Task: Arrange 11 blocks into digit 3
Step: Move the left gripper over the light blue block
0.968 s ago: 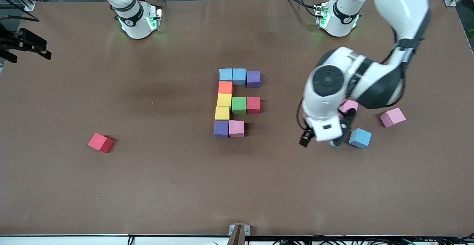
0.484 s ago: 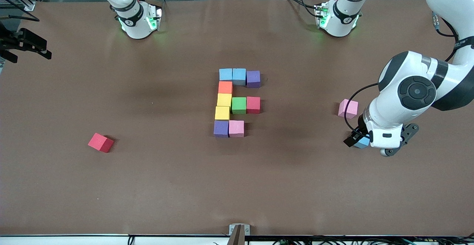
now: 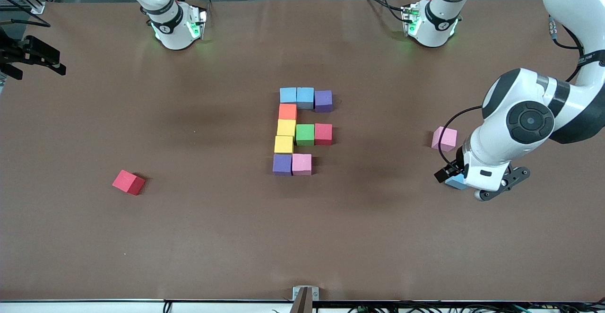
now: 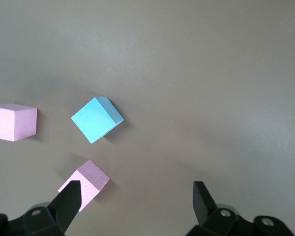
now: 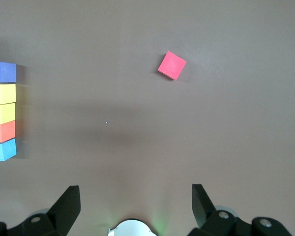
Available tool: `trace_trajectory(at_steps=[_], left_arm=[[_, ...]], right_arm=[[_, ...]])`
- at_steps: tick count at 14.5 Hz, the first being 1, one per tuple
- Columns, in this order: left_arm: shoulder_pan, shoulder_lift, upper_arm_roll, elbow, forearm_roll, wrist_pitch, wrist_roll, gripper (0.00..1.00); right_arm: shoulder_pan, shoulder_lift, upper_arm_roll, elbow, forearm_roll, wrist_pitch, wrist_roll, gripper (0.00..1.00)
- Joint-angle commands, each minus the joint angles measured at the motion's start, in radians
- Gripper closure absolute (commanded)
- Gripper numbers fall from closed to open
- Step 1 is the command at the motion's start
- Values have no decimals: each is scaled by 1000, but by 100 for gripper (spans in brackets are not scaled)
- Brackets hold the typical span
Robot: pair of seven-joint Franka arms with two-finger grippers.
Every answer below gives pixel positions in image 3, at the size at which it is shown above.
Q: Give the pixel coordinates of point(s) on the green foam cube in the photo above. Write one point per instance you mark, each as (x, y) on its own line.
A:
(305, 134)

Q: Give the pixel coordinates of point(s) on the pink foam cube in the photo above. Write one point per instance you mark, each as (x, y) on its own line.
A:
(444, 138)
(301, 164)

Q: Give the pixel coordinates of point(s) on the red foam cube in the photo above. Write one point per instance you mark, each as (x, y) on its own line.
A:
(323, 134)
(127, 181)

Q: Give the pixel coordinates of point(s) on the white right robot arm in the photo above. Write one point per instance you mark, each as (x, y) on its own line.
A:
(172, 29)

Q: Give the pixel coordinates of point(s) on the yellow foam cube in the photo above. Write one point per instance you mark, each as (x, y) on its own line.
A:
(283, 145)
(286, 127)

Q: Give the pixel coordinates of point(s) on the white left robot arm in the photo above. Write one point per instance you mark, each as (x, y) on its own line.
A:
(491, 138)

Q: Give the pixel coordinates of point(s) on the light blue foam cube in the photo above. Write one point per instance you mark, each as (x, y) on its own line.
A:
(288, 95)
(456, 183)
(305, 98)

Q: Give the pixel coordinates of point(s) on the orange foam cube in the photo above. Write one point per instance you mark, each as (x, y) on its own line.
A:
(287, 111)

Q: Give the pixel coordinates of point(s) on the purple foam cube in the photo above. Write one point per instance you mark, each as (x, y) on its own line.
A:
(282, 165)
(323, 101)

